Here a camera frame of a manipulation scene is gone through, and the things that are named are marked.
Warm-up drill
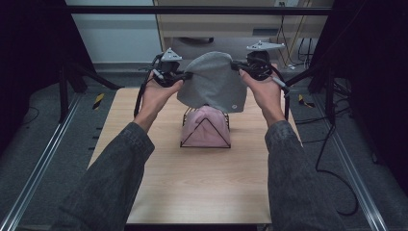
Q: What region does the long looped black floor cable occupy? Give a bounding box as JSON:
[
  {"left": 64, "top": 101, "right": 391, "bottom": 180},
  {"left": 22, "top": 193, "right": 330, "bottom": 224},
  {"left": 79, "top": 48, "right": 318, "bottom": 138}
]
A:
[{"left": 312, "top": 121, "right": 360, "bottom": 217}]

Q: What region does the white cabinet panel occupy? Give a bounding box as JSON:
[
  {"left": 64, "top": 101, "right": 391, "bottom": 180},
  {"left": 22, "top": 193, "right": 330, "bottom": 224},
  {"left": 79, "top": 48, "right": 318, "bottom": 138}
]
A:
[{"left": 64, "top": 0, "right": 165, "bottom": 64}]

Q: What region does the person's right hand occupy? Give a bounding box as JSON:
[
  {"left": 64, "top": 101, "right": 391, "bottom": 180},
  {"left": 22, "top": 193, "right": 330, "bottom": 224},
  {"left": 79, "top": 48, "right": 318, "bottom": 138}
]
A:
[{"left": 238, "top": 63, "right": 287, "bottom": 128}]

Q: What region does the aluminium floor rail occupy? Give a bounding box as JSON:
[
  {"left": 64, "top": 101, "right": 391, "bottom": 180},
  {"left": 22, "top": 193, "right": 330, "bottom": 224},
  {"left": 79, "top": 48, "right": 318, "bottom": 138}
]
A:
[
  {"left": 0, "top": 92, "right": 83, "bottom": 231},
  {"left": 312, "top": 94, "right": 390, "bottom": 231}
]

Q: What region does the black horizontal frame bar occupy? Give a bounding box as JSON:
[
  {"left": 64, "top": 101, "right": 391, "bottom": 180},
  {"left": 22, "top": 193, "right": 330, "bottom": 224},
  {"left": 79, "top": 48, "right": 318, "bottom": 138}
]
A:
[{"left": 64, "top": 5, "right": 333, "bottom": 15}]

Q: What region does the left hand-held gripper cable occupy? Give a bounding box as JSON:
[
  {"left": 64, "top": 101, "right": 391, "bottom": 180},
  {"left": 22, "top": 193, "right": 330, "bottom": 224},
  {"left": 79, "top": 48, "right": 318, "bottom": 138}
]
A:
[{"left": 133, "top": 53, "right": 162, "bottom": 118}]

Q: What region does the pink fleece beanie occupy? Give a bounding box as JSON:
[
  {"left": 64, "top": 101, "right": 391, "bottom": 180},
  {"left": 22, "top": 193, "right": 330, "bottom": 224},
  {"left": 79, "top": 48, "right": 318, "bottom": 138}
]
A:
[{"left": 180, "top": 105, "right": 232, "bottom": 149}]

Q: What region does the person's left hand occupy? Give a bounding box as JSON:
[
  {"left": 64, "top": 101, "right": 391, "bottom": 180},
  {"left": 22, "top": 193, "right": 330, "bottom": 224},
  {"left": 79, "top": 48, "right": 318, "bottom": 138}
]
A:
[{"left": 132, "top": 76, "right": 185, "bottom": 133}]

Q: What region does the right hand-held gripper cable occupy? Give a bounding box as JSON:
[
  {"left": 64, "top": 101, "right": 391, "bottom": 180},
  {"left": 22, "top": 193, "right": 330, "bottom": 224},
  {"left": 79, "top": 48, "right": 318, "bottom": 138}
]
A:
[{"left": 269, "top": 67, "right": 292, "bottom": 122}]

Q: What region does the grey knit beanie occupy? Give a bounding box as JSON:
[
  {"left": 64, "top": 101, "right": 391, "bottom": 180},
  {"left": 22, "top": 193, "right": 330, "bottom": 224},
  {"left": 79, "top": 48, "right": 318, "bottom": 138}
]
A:
[{"left": 176, "top": 50, "right": 249, "bottom": 115}]

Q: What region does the thin black floor cable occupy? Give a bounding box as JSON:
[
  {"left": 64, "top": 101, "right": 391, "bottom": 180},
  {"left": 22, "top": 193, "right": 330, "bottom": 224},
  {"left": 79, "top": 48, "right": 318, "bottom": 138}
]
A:
[{"left": 20, "top": 106, "right": 41, "bottom": 127}]

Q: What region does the black metal stand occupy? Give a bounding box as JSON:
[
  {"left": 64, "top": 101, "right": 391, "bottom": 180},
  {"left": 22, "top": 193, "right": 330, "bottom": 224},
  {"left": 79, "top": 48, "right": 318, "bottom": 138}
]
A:
[
  {"left": 284, "top": 62, "right": 338, "bottom": 124},
  {"left": 57, "top": 61, "right": 124, "bottom": 124}
]

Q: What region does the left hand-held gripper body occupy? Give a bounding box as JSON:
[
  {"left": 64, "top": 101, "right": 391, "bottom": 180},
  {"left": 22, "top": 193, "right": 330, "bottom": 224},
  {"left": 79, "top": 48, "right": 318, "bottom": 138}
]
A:
[{"left": 150, "top": 47, "right": 184, "bottom": 89}]

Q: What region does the yellow hanging cable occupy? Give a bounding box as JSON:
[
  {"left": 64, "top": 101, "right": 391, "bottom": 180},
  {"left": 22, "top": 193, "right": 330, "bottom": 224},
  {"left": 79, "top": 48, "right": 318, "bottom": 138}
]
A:
[{"left": 279, "top": 13, "right": 310, "bottom": 69}]

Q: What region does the yellow and black tape strip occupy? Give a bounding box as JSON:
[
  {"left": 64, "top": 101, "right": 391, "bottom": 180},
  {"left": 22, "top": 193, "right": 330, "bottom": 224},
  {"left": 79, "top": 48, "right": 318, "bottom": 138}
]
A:
[
  {"left": 91, "top": 92, "right": 106, "bottom": 111},
  {"left": 297, "top": 93, "right": 318, "bottom": 109}
]

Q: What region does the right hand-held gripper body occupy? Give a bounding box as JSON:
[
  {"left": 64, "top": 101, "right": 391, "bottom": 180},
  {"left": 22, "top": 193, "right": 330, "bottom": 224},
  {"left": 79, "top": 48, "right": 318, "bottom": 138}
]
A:
[{"left": 245, "top": 39, "right": 286, "bottom": 82}]

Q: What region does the hand-held gripper cable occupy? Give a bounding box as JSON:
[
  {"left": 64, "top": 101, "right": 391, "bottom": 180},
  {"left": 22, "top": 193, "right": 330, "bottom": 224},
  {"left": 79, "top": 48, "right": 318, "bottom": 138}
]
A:
[
  {"left": 269, "top": 67, "right": 292, "bottom": 122},
  {"left": 133, "top": 53, "right": 162, "bottom": 118}
]

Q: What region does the black wire rack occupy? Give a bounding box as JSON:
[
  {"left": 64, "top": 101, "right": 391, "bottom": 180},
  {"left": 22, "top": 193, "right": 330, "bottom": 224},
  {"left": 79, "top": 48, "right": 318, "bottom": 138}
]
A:
[{"left": 179, "top": 107, "right": 232, "bottom": 149}]

